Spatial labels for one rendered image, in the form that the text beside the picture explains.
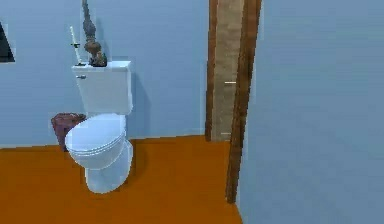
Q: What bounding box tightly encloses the brown wooden door frame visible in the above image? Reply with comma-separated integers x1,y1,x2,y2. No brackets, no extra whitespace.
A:
204,0,263,205

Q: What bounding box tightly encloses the dark red waste bin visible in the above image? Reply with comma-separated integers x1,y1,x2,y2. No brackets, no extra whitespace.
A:
50,112,87,153

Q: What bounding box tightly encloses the thin white candle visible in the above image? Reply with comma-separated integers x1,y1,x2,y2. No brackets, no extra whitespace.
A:
69,25,87,67

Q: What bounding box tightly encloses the black framed wall picture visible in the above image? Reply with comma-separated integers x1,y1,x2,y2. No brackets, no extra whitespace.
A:
0,21,16,64

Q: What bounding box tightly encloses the white toilet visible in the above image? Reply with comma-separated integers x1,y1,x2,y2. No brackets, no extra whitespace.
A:
64,60,134,195

